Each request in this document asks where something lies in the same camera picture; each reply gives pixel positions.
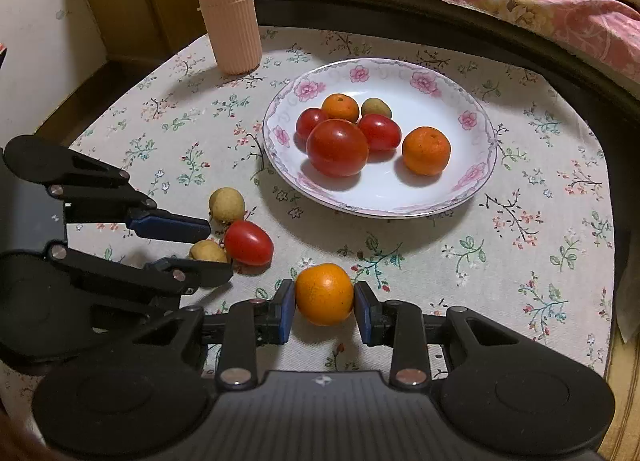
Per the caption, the longan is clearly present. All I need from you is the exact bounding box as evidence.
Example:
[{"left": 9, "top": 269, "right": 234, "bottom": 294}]
[
  {"left": 189, "top": 239, "right": 229, "bottom": 264},
  {"left": 208, "top": 187, "right": 246, "bottom": 222}
]

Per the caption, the black curved frame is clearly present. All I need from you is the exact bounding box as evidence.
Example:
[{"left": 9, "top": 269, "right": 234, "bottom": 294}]
[{"left": 255, "top": 0, "right": 640, "bottom": 292}]

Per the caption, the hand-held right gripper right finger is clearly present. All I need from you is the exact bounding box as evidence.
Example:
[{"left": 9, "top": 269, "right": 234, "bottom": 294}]
[{"left": 353, "top": 282, "right": 546, "bottom": 390}]

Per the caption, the cherry tomato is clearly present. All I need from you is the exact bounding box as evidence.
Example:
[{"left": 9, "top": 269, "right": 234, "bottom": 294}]
[
  {"left": 358, "top": 114, "right": 402, "bottom": 152},
  {"left": 295, "top": 108, "right": 330, "bottom": 142},
  {"left": 223, "top": 220, "right": 275, "bottom": 267}
]

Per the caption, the large tomato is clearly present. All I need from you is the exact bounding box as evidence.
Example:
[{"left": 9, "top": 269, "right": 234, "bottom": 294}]
[{"left": 305, "top": 118, "right": 370, "bottom": 177}]

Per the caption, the small orange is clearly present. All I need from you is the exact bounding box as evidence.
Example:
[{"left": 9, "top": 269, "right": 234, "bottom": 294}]
[{"left": 321, "top": 93, "right": 361, "bottom": 124}]

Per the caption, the white floral plate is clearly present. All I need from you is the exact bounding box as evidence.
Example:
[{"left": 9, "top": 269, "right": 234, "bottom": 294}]
[{"left": 262, "top": 58, "right": 498, "bottom": 216}]

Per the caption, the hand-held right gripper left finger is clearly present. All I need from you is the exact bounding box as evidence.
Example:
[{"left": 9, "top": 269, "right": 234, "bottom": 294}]
[{"left": 117, "top": 279, "right": 297, "bottom": 390}]

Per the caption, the small green fruit in plate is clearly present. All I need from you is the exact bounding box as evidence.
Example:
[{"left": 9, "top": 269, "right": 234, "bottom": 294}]
[{"left": 361, "top": 97, "right": 392, "bottom": 119}]

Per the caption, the pink ribbed roll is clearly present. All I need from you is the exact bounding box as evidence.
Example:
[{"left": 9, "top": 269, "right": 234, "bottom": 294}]
[{"left": 186, "top": 0, "right": 262, "bottom": 76}]

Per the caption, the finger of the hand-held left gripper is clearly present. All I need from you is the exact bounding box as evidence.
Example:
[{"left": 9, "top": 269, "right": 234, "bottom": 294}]
[
  {"left": 45, "top": 241, "right": 235, "bottom": 331},
  {"left": 2, "top": 135, "right": 212, "bottom": 244}
]

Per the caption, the floral tablecloth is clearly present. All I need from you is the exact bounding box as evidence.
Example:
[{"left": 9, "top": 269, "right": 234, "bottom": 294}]
[{"left": 65, "top": 26, "right": 616, "bottom": 384}]

